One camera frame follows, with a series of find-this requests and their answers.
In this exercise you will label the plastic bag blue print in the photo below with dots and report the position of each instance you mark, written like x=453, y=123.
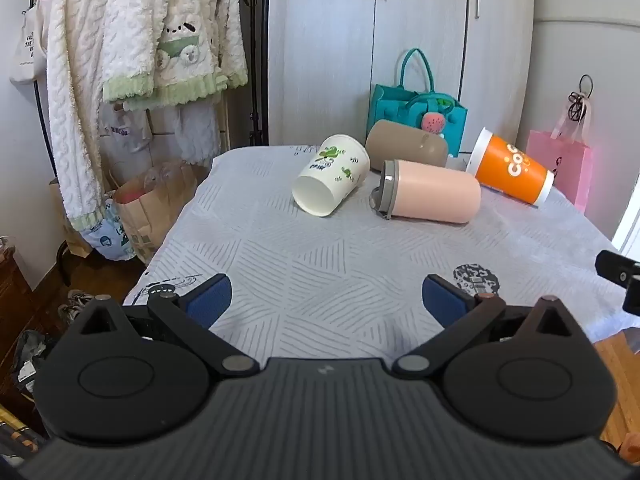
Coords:
x=110, y=240

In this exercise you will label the white fluffy robe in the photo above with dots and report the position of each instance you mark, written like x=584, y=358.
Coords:
x=75, y=110

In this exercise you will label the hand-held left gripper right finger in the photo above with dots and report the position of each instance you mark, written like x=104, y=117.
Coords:
x=442, y=302

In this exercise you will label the white canvas tote bag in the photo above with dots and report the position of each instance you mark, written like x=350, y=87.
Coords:
x=27, y=45

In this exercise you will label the pink tumbler cup with lid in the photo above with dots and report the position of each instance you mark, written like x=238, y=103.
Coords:
x=435, y=192

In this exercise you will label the black stand pole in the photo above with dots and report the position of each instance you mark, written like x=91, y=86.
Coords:
x=257, y=60

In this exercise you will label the white fluffy top green trim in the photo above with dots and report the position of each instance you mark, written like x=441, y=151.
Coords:
x=165, y=25

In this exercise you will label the brown paper bag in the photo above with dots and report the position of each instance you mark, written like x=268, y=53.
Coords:
x=145, y=215

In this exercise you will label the grey patterned tablecloth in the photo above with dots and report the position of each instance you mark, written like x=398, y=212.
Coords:
x=300, y=270

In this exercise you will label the orange cup white rim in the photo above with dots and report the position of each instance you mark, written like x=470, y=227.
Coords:
x=505, y=165

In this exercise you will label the pink gift bag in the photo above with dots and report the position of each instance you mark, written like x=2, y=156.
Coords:
x=570, y=170

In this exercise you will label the teal felt tote bag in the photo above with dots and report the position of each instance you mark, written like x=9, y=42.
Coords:
x=390, y=105

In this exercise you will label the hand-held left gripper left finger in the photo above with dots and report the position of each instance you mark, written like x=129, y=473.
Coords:
x=210, y=300

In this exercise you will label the grey sneakers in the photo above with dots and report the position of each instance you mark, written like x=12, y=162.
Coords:
x=75, y=305

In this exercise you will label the black coat rack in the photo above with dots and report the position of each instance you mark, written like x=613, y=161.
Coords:
x=44, y=125

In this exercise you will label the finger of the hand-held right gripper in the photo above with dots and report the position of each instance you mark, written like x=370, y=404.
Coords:
x=620, y=270

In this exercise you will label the dark wooden cabinet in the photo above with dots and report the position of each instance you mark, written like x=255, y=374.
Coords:
x=15, y=300

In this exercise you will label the dark bag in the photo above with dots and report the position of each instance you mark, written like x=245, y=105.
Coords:
x=30, y=360

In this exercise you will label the brown tumbler cup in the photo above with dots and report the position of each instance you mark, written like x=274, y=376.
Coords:
x=405, y=142

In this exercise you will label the white pants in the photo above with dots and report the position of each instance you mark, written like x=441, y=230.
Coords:
x=170, y=130

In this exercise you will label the white wardrobe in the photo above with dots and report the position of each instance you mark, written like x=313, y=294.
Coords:
x=325, y=50

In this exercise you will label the white paper cup green print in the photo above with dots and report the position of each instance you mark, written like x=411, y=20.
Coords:
x=330, y=170

